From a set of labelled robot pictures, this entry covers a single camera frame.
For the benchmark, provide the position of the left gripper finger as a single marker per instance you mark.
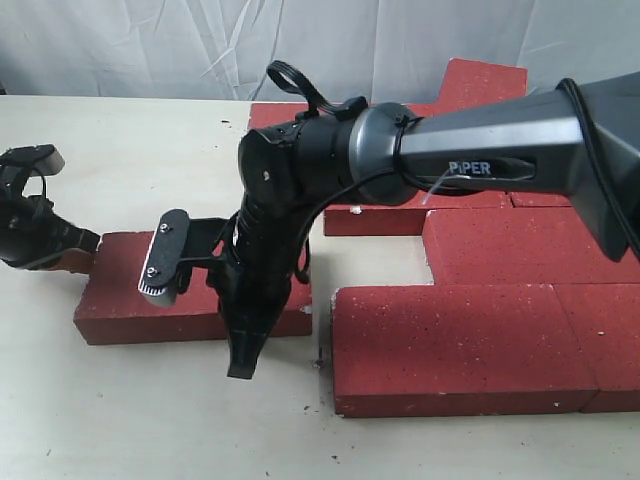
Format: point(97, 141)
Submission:
point(77, 259)

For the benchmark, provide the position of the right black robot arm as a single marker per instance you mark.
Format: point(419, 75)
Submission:
point(579, 141)

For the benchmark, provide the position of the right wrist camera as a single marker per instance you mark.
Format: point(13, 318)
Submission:
point(178, 246)

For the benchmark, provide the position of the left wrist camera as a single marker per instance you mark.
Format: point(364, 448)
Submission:
point(19, 164)

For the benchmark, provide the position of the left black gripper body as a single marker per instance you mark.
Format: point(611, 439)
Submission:
point(32, 234)

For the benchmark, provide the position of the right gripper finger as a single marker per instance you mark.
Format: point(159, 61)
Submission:
point(245, 347)

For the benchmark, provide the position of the second row red brick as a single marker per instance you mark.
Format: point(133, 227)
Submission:
point(404, 220)

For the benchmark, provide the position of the right row red brick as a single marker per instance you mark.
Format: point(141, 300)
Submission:
point(537, 200)

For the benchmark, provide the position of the pale blue backdrop cloth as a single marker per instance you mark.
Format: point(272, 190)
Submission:
point(384, 50)

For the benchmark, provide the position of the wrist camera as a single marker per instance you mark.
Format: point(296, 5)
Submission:
point(19, 164)
point(178, 246)

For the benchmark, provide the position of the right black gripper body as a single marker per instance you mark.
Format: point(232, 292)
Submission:
point(253, 275)

